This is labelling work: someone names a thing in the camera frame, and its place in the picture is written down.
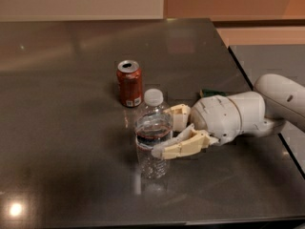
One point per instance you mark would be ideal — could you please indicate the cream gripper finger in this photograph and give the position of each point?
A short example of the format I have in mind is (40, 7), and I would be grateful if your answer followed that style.
(189, 142)
(180, 114)

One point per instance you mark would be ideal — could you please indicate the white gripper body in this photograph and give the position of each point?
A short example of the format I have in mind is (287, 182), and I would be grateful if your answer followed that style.
(218, 117)

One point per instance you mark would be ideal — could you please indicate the clear plastic water bottle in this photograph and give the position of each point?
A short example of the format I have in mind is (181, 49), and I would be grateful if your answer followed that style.
(153, 124)

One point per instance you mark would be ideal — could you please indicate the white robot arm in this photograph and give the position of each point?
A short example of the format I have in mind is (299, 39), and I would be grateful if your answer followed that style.
(254, 117)

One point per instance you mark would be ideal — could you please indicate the green yellow sponge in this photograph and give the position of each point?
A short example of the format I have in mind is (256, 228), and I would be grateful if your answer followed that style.
(207, 93)

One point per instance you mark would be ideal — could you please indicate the orange soda can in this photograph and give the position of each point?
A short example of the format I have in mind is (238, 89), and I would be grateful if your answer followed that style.
(129, 76)

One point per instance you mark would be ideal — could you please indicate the grey side table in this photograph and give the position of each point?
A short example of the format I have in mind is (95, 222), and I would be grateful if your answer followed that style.
(275, 71)

